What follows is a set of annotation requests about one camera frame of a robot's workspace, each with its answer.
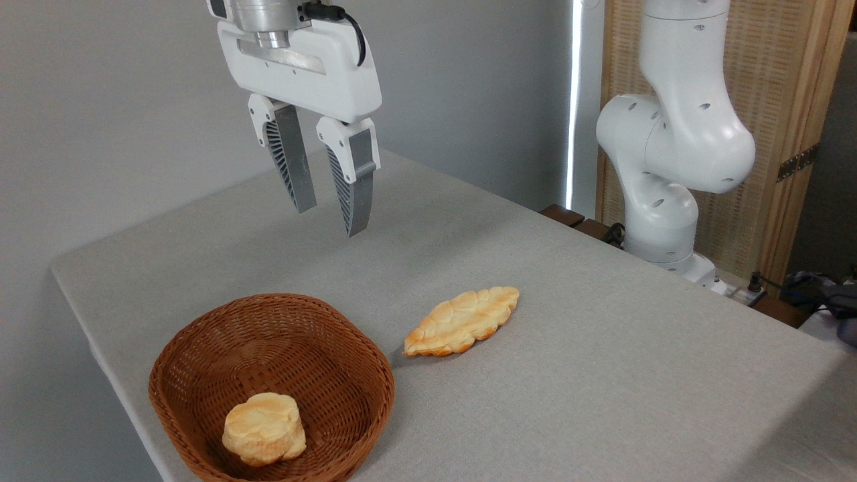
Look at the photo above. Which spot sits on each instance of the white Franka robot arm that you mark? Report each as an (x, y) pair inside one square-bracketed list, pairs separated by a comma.
[(676, 134)]

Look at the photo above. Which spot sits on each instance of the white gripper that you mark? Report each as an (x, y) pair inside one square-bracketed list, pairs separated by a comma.
[(301, 73)]

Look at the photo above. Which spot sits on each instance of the round golden bread roll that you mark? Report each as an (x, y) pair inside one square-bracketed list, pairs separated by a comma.
[(264, 428)]

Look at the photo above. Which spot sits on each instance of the metal screen hinge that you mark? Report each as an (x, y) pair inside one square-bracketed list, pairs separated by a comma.
[(797, 163)]

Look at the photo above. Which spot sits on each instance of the brown woven wicker basket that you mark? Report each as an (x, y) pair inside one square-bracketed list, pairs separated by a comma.
[(288, 348)]

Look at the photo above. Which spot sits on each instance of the dark brown wooden block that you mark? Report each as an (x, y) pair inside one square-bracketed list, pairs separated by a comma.
[(592, 229), (562, 215)]

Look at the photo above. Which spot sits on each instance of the leaf-shaped flat bread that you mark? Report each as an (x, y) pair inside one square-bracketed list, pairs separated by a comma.
[(462, 321)]

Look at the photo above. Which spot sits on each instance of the black power plug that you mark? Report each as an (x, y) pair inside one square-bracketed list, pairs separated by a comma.
[(755, 281)]

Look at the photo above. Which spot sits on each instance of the white power strip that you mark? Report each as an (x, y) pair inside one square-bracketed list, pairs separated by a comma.
[(733, 291)]

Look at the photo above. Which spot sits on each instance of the wooden rattan folding screen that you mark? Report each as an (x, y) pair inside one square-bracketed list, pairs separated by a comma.
[(776, 80)]

